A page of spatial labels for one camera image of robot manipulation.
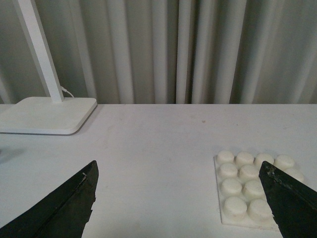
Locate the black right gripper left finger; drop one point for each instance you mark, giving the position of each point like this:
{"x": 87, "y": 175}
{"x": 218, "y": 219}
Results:
{"x": 61, "y": 214}

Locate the grey pleated curtain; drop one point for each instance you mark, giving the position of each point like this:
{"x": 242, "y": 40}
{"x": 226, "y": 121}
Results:
{"x": 184, "y": 51}

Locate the white desk lamp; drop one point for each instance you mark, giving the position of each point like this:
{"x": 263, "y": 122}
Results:
{"x": 53, "y": 114}

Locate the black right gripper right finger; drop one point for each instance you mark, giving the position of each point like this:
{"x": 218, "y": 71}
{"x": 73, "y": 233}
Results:
{"x": 293, "y": 204}

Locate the white studded base plate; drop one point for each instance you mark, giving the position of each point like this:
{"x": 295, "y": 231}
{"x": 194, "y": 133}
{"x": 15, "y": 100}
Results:
{"x": 242, "y": 200}

